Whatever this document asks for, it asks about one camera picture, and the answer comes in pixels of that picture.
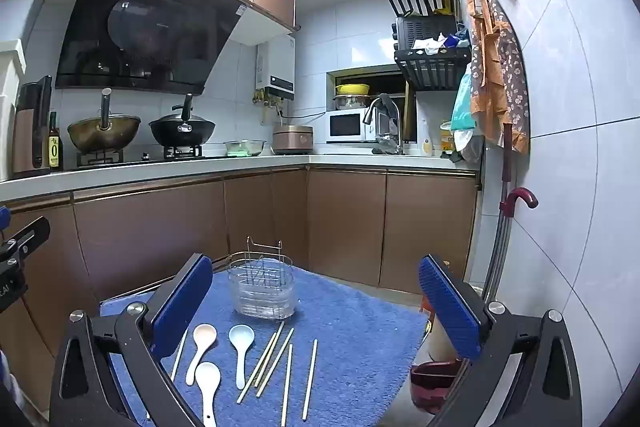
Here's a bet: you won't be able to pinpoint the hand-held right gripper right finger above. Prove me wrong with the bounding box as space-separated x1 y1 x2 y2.
418 253 583 427

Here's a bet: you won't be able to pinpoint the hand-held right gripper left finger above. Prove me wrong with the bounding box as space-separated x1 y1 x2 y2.
49 252 216 427

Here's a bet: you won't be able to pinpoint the beige ceramic spoon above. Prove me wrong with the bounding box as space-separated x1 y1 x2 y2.
185 323 218 386

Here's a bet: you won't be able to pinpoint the wooden chopstick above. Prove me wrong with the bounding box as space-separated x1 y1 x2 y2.
281 343 294 426
236 321 286 404
302 339 319 421
252 331 279 389
170 329 189 383
256 328 295 398

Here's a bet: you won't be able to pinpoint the light blue ceramic spoon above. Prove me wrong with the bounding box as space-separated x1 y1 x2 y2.
228 325 256 390

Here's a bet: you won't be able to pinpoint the wire utensil holder basket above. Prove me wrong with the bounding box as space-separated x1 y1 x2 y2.
227 237 300 320

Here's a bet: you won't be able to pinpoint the white ceramic spoon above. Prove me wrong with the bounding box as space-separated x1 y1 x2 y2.
194 361 222 427

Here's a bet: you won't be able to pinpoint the grey metal poles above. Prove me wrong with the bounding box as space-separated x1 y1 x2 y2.
481 207 516 303

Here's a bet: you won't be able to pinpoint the oil bottle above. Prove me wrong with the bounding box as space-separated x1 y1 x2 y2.
47 111 64 172

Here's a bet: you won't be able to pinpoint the brown black kettle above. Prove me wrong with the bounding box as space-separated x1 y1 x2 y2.
11 76 52 175

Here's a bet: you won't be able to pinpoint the blue towel mat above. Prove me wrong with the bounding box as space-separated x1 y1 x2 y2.
99 268 432 427

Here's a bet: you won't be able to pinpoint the brass wok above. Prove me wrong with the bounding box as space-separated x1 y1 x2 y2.
67 88 142 152

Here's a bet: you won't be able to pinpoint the gas stove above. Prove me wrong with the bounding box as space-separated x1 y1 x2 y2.
75 146 226 168

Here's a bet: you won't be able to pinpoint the steel bowl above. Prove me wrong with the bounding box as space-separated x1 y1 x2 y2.
223 139 266 158

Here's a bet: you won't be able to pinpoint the black wok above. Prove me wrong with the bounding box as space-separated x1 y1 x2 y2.
148 93 217 148

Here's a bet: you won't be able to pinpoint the rice cooker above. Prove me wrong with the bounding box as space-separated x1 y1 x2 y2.
272 123 315 156

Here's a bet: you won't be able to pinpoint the teal bag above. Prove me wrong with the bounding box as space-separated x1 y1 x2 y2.
450 67 476 132

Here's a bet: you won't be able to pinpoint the white microwave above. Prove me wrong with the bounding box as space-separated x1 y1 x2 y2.
326 108 391 144

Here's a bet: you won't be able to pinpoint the steel faucet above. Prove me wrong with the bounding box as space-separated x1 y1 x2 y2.
362 93 405 155

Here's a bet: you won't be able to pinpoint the steel basin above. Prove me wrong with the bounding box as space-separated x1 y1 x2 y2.
333 94 372 111

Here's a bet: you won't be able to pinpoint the black range hood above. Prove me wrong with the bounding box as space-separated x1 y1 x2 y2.
54 0 246 96

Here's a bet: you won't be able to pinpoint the floral apron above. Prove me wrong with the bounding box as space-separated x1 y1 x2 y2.
466 0 531 155

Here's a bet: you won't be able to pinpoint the white water heater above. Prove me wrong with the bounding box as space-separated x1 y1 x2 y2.
256 36 296 100

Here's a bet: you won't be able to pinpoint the red umbrella handle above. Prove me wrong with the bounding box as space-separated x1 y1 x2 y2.
500 188 540 220

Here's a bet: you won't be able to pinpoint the black wall rack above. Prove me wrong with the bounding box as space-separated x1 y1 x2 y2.
385 0 473 92

